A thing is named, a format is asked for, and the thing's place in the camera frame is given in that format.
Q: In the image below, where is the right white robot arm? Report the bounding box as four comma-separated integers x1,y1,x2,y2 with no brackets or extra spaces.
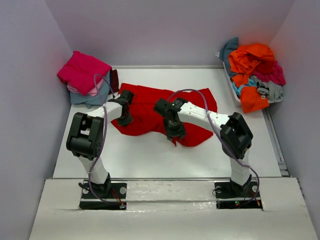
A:
153,97,253,199

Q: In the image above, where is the red t shirt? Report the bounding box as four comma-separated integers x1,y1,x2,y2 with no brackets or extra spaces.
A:
111,83,214,147

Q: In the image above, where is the magenta t shirt in pile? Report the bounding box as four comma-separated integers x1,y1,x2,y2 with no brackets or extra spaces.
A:
252,61,287,86

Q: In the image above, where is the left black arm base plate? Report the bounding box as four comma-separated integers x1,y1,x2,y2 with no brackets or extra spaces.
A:
78,180,127,211

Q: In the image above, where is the maroon folded t shirt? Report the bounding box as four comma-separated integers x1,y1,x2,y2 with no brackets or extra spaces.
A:
109,69,120,94

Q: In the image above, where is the orange t shirt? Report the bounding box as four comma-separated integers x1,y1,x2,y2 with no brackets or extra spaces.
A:
228,43,276,114

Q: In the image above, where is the teal-grey t shirt in pile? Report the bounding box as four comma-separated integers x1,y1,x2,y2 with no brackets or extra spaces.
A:
215,37,239,68

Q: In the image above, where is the grey t shirt in pile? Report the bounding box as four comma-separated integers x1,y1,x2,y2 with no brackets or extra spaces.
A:
249,75,284,103

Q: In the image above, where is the pink folded t shirt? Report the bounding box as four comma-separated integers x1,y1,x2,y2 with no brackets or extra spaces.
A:
66,75,104,97

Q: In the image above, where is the grey-blue folded t shirt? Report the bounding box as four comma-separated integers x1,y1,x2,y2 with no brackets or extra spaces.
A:
69,80,110,109

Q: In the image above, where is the magenta folded t shirt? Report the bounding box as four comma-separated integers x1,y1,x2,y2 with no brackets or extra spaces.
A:
57,51,112,84

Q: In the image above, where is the light blue t shirt in pile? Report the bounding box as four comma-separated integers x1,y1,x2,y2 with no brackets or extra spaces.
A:
232,78,257,97

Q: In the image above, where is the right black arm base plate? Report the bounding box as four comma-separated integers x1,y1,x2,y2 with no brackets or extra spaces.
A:
212,181,263,210

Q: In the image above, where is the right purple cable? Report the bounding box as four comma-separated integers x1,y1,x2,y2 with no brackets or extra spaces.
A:
166,89,261,208

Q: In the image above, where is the white laundry basket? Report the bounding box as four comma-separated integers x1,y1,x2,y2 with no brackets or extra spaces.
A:
222,60,284,108

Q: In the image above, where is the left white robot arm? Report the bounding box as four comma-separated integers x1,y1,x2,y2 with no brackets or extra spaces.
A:
66,90,134,199

